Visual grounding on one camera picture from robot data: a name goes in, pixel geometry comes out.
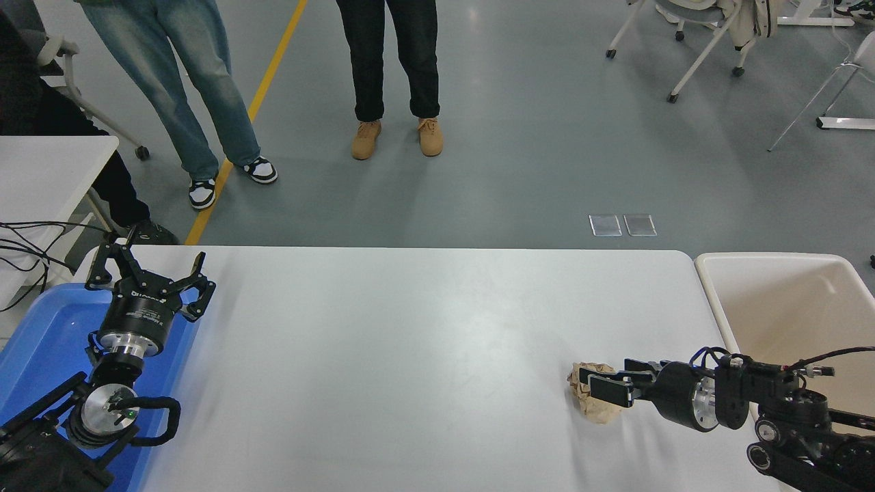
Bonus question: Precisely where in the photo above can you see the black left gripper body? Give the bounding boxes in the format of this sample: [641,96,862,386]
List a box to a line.
[98,284,181,348]

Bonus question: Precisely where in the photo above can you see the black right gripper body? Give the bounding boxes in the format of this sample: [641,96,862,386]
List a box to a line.
[646,361,701,433]

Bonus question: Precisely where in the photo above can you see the tan paper ball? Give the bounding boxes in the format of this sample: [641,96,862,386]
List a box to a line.
[567,362,624,424]

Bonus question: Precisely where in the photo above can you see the blue plastic tray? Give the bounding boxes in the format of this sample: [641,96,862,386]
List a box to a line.
[0,282,203,492]

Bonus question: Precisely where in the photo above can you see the white side table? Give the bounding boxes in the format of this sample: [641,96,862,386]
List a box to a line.
[0,135,120,310]

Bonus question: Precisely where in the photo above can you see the large pale bin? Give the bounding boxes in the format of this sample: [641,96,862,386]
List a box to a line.
[694,251,875,438]

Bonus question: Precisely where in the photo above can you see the person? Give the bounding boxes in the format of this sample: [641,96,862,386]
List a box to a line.
[0,10,180,245]
[335,0,445,161]
[75,0,279,211]
[833,0,875,27]

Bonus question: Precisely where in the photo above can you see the white wheeled chair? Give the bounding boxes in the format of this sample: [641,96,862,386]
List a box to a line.
[34,36,150,163]

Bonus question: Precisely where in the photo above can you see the white-legged office chair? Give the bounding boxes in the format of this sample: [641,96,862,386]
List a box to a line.
[605,0,777,104]

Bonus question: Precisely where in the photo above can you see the pale jacket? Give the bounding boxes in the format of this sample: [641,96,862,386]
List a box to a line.
[723,0,778,53]

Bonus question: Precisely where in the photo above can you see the white desk foot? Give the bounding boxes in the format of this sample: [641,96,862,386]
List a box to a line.
[776,0,855,28]

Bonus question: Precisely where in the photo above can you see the black cables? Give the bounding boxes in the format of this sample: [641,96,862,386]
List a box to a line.
[0,221,113,314]

